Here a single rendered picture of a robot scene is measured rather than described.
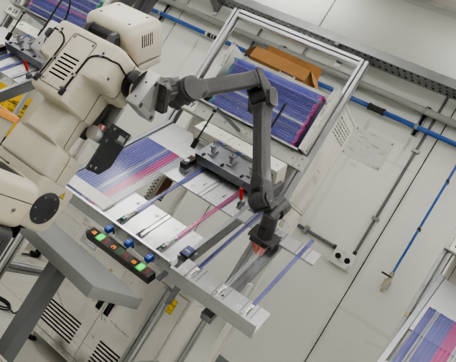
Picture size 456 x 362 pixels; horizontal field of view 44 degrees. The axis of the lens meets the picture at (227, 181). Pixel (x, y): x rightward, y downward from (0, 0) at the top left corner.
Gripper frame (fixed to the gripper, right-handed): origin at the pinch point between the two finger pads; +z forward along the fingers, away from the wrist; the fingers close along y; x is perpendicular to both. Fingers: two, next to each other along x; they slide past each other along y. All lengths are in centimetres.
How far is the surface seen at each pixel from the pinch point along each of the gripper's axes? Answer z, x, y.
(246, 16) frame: -31, -105, 82
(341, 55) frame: -36, -100, 27
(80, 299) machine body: 68, 18, 68
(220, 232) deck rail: 12.3, -10.4, 21.6
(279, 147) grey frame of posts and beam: 0, -63, 28
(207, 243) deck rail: 13.3, -2.3, 22.2
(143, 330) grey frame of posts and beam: 32, 33, 21
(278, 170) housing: 2, -51, 21
